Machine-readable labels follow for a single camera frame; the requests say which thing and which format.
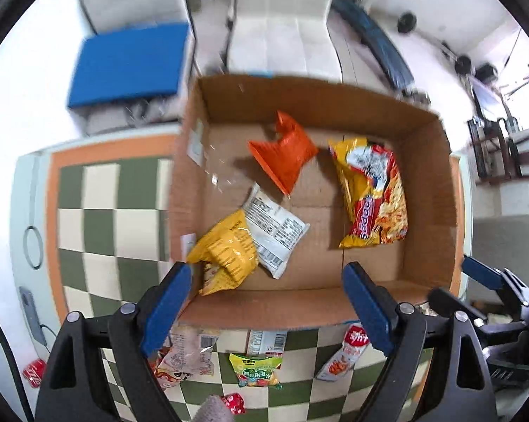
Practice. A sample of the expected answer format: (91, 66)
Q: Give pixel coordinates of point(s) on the orange snack bag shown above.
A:
(286, 154)

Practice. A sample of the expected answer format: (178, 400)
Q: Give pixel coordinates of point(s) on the small red snack packet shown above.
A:
(233, 404)

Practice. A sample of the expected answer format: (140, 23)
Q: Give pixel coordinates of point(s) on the black weight plate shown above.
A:
(485, 72)
(463, 65)
(407, 23)

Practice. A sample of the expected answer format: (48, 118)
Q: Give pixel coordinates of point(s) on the blue cushion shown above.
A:
(128, 66)

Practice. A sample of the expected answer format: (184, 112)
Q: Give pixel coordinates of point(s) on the white and red snack packet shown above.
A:
(343, 356)

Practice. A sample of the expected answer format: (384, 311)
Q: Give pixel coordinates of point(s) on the yellow and red chips bag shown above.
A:
(374, 193)

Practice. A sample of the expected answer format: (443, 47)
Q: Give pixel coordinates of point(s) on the beige chair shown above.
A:
(506, 241)

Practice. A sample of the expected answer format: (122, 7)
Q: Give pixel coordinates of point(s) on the printed cardboard box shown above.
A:
(317, 272)

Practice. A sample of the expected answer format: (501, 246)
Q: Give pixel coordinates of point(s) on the blue and white snack packet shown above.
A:
(266, 343)

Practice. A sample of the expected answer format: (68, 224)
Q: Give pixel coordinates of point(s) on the grey cloth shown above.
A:
(209, 411)

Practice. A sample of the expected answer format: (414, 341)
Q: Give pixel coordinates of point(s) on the dark wooden rack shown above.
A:
(493, 149)

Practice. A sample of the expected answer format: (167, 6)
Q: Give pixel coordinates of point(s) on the green and yellow snack packet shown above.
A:
(255, 371)

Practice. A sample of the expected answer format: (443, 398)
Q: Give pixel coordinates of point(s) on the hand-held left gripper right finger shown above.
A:
(367, 307)

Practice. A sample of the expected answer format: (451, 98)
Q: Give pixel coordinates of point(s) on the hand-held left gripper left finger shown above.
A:
(167, 307)

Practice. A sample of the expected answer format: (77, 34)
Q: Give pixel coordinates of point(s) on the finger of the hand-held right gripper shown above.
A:
(453, 303)
(482, 271)

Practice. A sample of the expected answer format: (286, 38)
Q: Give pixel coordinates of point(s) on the clear snack packet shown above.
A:
(192, 351)

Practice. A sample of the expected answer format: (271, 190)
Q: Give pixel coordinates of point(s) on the red cartoon snack packet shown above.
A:
(172, 378)

